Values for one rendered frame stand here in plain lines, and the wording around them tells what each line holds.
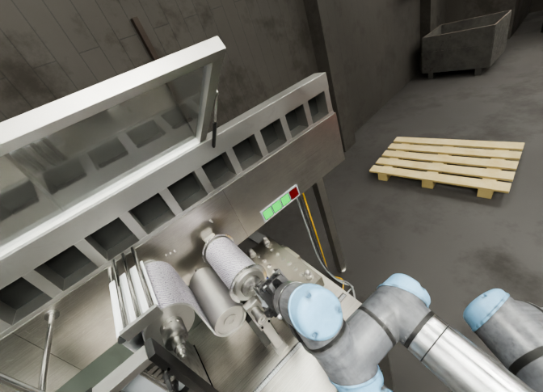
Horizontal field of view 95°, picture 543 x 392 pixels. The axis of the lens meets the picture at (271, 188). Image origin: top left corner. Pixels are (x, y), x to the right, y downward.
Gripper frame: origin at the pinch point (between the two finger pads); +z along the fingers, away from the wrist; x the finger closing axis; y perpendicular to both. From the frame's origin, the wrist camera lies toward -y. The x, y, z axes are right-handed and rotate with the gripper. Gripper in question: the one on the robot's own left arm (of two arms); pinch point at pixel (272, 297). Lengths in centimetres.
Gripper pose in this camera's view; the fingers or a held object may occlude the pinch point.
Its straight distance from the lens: 75.7
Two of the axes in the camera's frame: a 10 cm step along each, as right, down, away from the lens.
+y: -6.2, -7.8, 0.8
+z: -2.4, 2.9, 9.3
